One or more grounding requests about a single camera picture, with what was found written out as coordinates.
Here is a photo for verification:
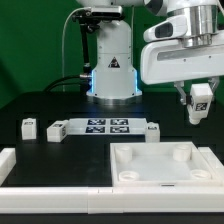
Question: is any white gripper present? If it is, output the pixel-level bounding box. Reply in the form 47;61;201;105
140;34;224;105

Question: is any white square table top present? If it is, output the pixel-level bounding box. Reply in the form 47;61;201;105
110;142;224;187

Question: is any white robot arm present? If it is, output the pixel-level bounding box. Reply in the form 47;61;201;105
77;0;224;102

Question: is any white U-shaped obstacle fence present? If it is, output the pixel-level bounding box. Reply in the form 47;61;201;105
0;148;224;214

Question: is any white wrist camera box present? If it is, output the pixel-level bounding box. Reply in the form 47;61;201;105
143;15;188;42

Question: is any black camera stand pole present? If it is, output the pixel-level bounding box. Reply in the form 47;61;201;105
80;23;91;74

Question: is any black camera on stand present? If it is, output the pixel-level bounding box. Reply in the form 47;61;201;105
72;6;124;22

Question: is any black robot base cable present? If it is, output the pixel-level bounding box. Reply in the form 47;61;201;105
43;74;93;93

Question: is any white marker base plate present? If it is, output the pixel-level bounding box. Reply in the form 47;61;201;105
68;118;147;135

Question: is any white camera cable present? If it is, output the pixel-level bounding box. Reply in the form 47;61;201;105
61;7;91;92

